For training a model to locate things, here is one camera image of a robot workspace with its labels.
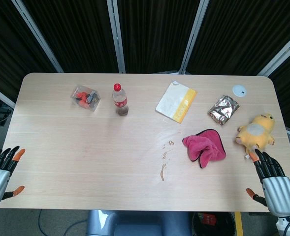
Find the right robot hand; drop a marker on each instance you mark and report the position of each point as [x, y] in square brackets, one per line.
[279, 194]

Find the pink cloth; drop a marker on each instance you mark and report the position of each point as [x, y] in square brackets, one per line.
[203, 147]

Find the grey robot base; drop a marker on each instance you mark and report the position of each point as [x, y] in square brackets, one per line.
[135, 223]

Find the yellow plush toy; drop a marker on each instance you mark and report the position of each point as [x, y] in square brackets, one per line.
[256, 132]

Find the black trash bin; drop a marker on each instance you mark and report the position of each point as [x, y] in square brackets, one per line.
[213, 225]

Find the gold foil snack packet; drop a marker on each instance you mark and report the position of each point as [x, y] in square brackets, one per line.
[223, 110]

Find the white round lid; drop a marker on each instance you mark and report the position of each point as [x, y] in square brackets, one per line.
[238, 90]

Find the clear plastic box orange items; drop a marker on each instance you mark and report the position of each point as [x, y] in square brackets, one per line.
[85, 98]

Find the white yellow notebook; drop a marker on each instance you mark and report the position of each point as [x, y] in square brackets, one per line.
[171, 100]

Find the cola bottle red cap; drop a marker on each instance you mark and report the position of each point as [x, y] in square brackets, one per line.
[120, 100]

